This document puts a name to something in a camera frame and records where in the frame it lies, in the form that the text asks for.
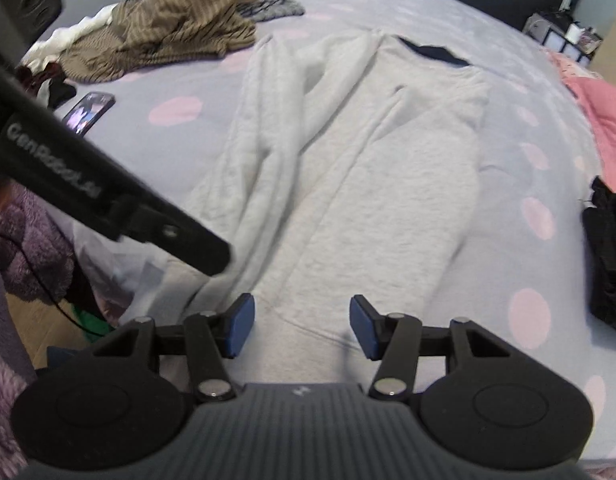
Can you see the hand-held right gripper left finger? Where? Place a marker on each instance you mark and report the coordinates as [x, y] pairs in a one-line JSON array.
[[240, 325]]

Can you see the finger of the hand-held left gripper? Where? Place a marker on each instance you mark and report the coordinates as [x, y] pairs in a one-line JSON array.
[[188, 245]]

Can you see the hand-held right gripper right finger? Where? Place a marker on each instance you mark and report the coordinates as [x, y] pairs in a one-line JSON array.
[[363, 327]]

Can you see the light grey sweatshirt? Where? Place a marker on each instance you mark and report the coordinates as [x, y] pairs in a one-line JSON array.
[[363, 185]]

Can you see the dark red and black clothes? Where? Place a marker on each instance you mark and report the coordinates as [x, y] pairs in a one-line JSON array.
[[43, 85]]

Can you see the smartphone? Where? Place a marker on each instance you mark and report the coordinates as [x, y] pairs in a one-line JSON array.
[[88, 112]]

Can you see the clear plastic bag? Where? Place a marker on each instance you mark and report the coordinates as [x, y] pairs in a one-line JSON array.
[[118, 270]]

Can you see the purple fuzzy blanket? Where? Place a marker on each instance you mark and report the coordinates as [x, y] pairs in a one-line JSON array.
[[33, 260]]

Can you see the white garment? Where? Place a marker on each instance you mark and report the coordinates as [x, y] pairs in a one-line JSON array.
[[63, 40]]

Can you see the green cloth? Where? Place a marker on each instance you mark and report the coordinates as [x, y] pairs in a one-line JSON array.
[[95, 325]]

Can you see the brown striped garment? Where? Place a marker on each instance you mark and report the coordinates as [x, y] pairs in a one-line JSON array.
[[178, 25]]

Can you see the black garment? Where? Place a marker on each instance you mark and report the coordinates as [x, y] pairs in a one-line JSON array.
[[608, 260]]

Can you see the grey pink-dotted bedsheet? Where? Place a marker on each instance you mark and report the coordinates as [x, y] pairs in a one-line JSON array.
[[513, 110]]

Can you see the pink blanket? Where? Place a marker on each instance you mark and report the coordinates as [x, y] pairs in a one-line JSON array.
[[603, 105]]

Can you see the cluttered shelf unit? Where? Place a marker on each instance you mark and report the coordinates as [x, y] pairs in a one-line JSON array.
[[563, 32]]

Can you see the beige padded headboard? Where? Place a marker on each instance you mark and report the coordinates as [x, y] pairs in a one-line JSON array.
[[613, 45]]

